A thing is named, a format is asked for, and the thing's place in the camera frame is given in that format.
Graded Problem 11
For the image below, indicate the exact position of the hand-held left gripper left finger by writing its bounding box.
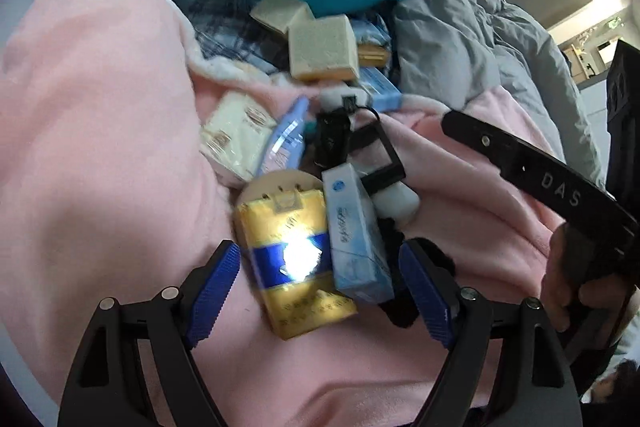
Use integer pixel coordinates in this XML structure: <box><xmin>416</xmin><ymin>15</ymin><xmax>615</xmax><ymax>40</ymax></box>
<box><xmin>57</xmin><ymin>239</ymin><xmax>242</xmax><ymax>427</ymax></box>

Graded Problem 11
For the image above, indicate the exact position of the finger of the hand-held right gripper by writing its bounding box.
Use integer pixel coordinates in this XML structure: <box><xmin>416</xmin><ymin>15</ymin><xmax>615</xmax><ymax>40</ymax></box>
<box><xmin>442</xmin><ymin>109</ymin><xmax>523</xmax><ymax>178</ymax></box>

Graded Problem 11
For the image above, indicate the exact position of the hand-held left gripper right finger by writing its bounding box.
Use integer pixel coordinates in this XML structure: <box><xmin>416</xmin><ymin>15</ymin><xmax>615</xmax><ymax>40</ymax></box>
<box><xmin>397</xmin><ymin>239</ymin><xmax>583</xmax><ymax>427</ymax></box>

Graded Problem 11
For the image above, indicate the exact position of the light blue cigarette pack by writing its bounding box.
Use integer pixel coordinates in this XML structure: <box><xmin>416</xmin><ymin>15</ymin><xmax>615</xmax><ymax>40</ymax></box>
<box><xmin>321</xmin><ymin>163</ymin><xmax>396</xmax><ymax>305</ymax></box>

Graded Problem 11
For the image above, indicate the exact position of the yellow cigarette pack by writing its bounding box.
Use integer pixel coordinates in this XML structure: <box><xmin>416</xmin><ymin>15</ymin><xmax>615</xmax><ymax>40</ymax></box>
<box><xmin>234</xmin><ymin>189</ymin><xmax>358</xmax><ymax>342</ymax></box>

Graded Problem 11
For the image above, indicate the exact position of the black rectangular box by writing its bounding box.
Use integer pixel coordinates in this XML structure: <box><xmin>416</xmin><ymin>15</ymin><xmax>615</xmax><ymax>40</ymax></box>
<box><xmin>314</xmin><ymin>109</ymin><xmax>353</xmax><ymax>170</ymax></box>

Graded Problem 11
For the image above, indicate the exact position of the beige soap block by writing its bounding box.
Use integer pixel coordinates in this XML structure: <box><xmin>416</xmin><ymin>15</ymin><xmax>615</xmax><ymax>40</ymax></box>
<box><xmin>287</xmin><ymin>13</ymin><xmax>361</xmax><ymax>82</ymax></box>
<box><xmin>250</xmin><ymin>0</ymin><xmax>315</xmax><ymax>35</ymax></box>

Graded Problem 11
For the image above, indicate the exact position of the person's right hand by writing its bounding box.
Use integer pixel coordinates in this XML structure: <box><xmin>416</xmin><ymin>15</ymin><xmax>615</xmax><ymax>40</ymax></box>
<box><xmin>542</xmin><ymin>222</ymin><xmax>638</xmax><ymax>335</ymax></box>

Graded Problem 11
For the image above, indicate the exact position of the grey duvet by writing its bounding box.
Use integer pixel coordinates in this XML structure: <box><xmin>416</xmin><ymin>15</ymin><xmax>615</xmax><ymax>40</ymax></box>
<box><xmin>340</xmin><ymin>0</ymin><xmax>608</xmax><ymax>188</ymax></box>

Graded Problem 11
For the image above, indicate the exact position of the light blue soap box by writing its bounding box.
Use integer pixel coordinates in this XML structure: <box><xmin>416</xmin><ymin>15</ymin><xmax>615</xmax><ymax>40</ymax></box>
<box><xmin>347</xmin><ymin>67</ymin><xmax>403</xmax><ymax>112</ymax></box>

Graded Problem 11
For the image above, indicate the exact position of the wooden hallway cabinet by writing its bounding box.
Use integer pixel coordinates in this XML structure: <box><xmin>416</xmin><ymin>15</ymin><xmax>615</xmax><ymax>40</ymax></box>
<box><xmin>562</xmin><ymin>37</ymin><xmax>608</xmax><ymax>82</ymax></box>

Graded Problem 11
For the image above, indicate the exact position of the amber plastic box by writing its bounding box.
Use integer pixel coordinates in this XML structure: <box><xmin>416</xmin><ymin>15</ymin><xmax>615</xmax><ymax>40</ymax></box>
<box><xmin>356</xmin><ymin>43</ymin><xmax>391</xmax><ymax>68</ymax></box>

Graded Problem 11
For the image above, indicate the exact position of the light blue wipes pack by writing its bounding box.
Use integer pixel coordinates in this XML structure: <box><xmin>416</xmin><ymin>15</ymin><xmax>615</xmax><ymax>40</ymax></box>
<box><xmin>350</xmin><ymin>14</ymin><xmax>393</xmax><ymax>48</ymax></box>

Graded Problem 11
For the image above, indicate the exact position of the cream soap packet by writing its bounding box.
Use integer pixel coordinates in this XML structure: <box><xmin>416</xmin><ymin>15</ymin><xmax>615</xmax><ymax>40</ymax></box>
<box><xmin>200</xmin><ymin>91</ymin><xmax>278</xmax><ymax>182</ymax></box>

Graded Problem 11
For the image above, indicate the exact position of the light blue tube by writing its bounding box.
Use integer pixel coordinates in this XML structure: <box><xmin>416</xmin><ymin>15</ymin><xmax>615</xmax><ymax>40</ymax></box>
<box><xmin>257</xmin><ymin>96</ymin><xmax>310</xmax><ymax>175</ymax></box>

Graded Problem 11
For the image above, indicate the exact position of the pink fleece blanket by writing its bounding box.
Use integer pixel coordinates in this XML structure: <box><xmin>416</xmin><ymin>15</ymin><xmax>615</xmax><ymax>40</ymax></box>
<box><xmin>0</xmin><ymin>0</ymin><xmax>626</xmax><ymax>427</ymax></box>

